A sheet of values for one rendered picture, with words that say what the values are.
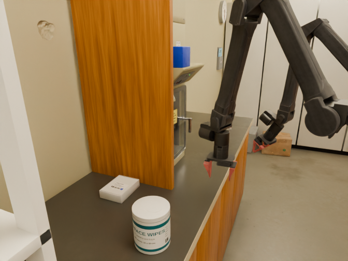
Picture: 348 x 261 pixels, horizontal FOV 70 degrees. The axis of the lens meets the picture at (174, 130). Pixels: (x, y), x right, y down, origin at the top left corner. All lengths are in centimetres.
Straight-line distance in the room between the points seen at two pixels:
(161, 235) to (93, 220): 34
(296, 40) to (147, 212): 66
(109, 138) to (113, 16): 57
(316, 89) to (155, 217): 59
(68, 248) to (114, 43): 83
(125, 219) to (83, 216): 18
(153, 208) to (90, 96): 69
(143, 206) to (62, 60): 78
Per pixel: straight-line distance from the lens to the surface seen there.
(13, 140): 36
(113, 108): 125
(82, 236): 106
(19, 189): 40
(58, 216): 119
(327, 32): 126
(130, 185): 123
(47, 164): 131
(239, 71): 86
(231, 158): 100
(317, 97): 72
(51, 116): 128
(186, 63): 118
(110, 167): 139
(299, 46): 75
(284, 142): 404
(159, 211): 87
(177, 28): 136
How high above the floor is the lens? 161
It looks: 19 degrees down
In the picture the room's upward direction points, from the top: straight up
